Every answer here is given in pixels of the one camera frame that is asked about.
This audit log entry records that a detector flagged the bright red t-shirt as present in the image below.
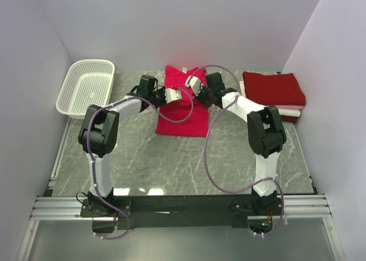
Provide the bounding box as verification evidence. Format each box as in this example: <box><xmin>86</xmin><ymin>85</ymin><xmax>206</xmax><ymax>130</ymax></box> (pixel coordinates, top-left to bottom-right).
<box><xmin>156</xmin><ymin>65</ymin><xmax>209</xmax><ymax>137</ymax></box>

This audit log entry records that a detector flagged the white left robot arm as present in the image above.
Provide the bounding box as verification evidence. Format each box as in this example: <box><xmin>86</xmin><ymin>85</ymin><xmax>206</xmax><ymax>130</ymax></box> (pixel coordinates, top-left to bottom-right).
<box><xmin>78</xmin><ymin>75</ymin><xmax>181</xmax><ymax>216</ymax></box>

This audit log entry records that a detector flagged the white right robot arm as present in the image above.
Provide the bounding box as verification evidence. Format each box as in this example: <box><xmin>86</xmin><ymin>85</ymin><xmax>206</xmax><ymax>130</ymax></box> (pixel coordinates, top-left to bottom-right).
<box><xmin>185</xmin><ymin>73</ymin><xmax>287</xmax><ymax>215</ymax></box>

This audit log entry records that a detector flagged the pink white folded t-shirt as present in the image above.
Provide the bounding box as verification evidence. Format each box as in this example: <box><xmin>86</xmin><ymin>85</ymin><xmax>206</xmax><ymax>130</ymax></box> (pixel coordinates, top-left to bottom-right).
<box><xmin>239</xmin><ymin>81</ymin><xmax>301</xmax><ymax>117</ymax></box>

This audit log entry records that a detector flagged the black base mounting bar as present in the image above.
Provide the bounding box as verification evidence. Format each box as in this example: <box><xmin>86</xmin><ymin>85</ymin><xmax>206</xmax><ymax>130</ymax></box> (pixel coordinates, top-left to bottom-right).
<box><xmin>80</xmin><ymin>193</ymin><xmax>283</xmax><ymax>233</ymax></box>

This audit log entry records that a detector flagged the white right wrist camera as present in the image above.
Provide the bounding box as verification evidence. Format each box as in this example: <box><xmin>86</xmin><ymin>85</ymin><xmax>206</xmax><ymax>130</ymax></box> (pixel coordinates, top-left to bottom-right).
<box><xmin>185</xmin><ymin>76</ymin><xmax>204</xmax><ymax>96</ymax></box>

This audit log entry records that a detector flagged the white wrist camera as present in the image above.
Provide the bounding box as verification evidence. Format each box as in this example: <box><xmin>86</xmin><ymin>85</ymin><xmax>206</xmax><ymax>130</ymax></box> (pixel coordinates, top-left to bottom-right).
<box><xmin>185</xmin><ymin>76</ymin><xmax>204</xmax><ymax>96</ymax></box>
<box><xmin>164</xmin><ymin>88</ymin><xmax>182</xmax><ymax>104</ymax></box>

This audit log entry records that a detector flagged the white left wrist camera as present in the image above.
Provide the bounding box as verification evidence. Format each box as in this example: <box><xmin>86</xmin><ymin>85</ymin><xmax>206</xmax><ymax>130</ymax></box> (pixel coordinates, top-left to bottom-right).
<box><xmin>164</xmin><ymin>88</ymin><xmax>182</xmax><ymax>104</ymax></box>

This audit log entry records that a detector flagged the aluminium frame rail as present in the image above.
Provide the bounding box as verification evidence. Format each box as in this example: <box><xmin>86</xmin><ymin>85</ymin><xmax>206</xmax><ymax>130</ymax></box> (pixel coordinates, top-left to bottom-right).
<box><xmin>30</xmin><ymin>195</ymin><xmax>332</xmax><ymax>220</ymax></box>

